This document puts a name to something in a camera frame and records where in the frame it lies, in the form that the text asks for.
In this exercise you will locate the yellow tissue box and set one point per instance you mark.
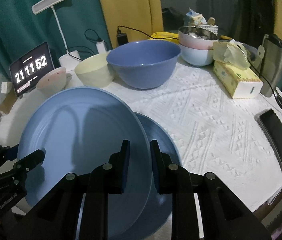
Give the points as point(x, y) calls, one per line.
point(233, 69)

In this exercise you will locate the white phone charger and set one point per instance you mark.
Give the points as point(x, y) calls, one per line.
point(101, 47)

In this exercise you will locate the white perforated basket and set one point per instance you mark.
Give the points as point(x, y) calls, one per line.
point(212, 28)

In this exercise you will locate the cream bowl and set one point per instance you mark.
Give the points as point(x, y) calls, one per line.
point(95, 71)

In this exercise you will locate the yellow snack bag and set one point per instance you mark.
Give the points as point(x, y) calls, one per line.
point(166, 36)

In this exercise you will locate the teal curtain left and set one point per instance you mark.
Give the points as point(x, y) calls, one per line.
point(64, 26)

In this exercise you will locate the cardboard box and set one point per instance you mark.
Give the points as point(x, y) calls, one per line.
point(8, 102)

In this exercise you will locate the tablet showing clock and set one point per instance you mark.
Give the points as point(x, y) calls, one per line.
point(26, 71)

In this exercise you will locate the blue plate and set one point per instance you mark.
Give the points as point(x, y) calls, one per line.
point(79, 129)
point(159, 206)

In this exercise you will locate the black power adapter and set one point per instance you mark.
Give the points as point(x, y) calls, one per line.
point(122, 38)

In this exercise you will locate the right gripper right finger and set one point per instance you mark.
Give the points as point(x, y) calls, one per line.
point(207, 198)

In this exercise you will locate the white tablecloth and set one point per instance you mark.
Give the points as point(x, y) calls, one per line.
point(212, 132)

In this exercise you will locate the steel bowl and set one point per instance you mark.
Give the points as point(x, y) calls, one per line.
point(197, 32)

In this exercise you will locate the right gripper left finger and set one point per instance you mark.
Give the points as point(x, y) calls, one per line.
point(77, 206)

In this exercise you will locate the small white box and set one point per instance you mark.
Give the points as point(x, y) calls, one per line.
point(6, 87)

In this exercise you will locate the light blue bowl in stack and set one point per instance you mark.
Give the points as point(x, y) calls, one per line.
point(196, 57)

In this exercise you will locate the pink bowl in stack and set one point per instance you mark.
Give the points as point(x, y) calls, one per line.
point(195, 43)

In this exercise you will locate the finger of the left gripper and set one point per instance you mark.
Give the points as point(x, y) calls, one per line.
point(23, 166)
point(11, 152)

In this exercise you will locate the pink strawberry bowl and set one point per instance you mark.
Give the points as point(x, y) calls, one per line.
point(53, 82)

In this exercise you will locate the yellow curtain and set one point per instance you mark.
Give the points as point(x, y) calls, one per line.
point(143, 15)

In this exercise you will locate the large blue bowl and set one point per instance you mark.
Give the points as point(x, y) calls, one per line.
point(145, 64)

